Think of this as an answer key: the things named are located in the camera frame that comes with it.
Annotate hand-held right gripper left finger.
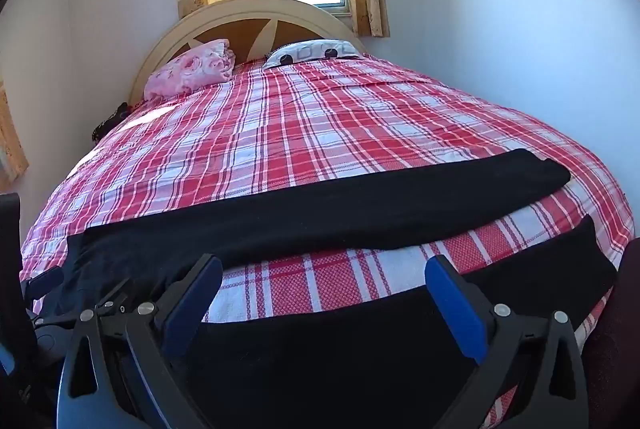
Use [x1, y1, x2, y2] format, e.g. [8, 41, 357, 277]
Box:
[56, 253, 224, 429]

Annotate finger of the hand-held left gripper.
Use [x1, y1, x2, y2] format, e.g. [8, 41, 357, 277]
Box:
[23, 265, 67, 306]
[94, 279, 134, 316]

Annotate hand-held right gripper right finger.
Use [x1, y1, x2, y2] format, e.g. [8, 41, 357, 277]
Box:
[424, 254, 592, 429]

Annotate black pants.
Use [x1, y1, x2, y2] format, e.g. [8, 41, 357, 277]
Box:
[55, 148, 619, 429]

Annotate beige side curtain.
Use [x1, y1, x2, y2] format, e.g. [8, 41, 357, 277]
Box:
[0, 79, 29, 184]

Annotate dark maroon cloth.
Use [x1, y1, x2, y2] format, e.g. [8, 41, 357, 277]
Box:
[585, 236, 640, 429]

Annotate red plaid bed sheet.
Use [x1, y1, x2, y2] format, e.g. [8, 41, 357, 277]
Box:
[20, 53, 636, 429]

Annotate pink floral pillow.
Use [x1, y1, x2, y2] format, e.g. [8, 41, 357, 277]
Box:
[144, 39, 236, 100]

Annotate white patterned pillow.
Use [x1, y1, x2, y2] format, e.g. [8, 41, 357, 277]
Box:
[262, 39, 368, 70]

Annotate cream wooden headboard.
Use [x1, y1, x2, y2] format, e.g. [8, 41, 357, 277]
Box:
[129, 0, 368, 106]

